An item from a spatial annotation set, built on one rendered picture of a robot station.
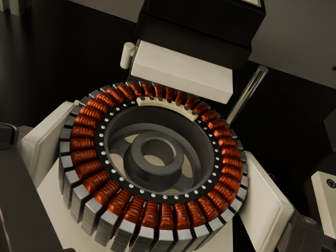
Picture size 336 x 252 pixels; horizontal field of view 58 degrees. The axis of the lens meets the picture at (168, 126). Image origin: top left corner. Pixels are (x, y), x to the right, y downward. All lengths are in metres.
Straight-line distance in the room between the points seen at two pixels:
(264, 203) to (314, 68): 0.33
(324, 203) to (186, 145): 0.16
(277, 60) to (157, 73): 0.29
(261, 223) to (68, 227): 0.12
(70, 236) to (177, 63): 0.13
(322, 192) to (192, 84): 0.19
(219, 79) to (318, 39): 0.27
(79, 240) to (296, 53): 0.35
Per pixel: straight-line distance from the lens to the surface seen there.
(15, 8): 0.40
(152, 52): 0.18
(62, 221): 0.22
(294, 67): 0.46
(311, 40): 0.44
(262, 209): 0.17
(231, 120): 0.27
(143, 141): 0.18
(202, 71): 0.19
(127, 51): 0.30
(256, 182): 0.18
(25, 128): 0.17
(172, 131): 0.21
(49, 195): 0.23
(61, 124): 0.17
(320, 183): 0.33
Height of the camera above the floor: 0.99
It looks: 46 degrees down
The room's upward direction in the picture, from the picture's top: 24 degrees clockwise
